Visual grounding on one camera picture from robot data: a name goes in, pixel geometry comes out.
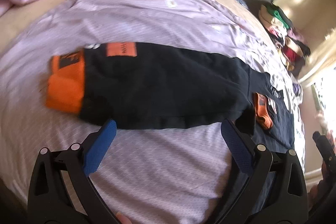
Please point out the black shirt with orange cuffs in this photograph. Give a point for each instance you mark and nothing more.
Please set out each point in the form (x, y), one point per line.
(150, 86)

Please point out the right hand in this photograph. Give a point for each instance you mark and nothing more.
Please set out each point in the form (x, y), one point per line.
(316, 187)

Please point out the beige mattress sheet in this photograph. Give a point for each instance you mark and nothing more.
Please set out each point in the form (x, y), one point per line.
(17, 19)

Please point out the pile of folded clothes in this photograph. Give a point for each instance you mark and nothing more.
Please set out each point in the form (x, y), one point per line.
(290, 44)

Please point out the left hand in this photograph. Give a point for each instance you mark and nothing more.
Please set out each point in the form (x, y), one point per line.
(122, 218)

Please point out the lilac strawberry print bedsheet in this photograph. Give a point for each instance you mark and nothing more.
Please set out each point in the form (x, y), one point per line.
(152, 176)

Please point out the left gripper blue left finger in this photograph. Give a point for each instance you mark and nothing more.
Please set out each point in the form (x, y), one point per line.
(60, 188)

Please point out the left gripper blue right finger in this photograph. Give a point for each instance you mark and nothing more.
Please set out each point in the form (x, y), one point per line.
(274, 190)

